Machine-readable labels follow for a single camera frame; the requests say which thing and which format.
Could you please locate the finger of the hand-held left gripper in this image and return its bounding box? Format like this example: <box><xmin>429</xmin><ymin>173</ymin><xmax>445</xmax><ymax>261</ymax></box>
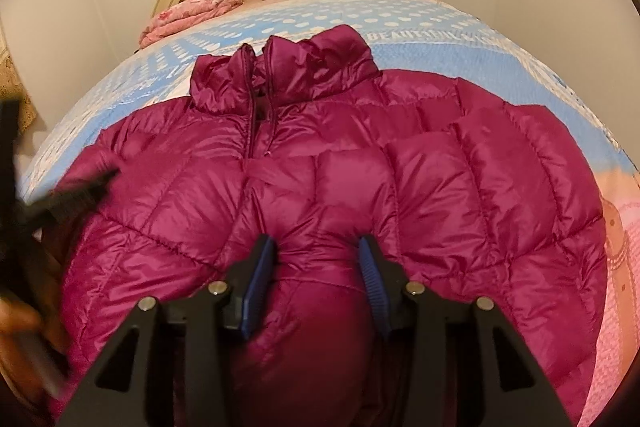
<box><xmin>27</xmin><ymin>167</ymin><xmax>121</xmax><ymax>228</ymax></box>

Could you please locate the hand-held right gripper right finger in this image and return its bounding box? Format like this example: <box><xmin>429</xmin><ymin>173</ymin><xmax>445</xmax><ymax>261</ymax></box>
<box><xmin>357</xmin><ymin>235</ymin><xmax>576</xmax><ymax>427</ymax></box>

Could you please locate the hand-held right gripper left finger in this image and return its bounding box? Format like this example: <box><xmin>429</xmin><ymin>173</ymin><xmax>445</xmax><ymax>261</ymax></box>
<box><xmin>57</xmin><ymin>234</ymin><xmax>278</xmax><ymax>427</ymax></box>

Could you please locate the magenta puffer jacket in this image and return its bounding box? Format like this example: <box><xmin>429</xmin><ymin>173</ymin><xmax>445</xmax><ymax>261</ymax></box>
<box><xmin>50</xmin><ymin>24</ymin><xmax>608</xmax><ymax>427</ymax></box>

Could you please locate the person's left hand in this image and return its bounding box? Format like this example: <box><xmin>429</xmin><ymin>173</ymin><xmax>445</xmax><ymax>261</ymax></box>
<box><xmin>0</xmin><ymin>299</ymin><xmax>47</xmax><ymax>348</ymax></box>

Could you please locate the pink floral folded quilt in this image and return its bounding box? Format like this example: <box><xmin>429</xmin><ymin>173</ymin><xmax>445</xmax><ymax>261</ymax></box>
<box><xmin>139</xmin><ymin>0</ymin><xmax>251</xmax><ymax>50</ymax></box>

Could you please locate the blue and pink printed blanket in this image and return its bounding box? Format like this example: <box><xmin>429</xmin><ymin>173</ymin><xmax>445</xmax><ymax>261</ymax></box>
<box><xmin>22</xmin><ymin>0</ymin><xmax>640</xmax><ymax>427</ymax></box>

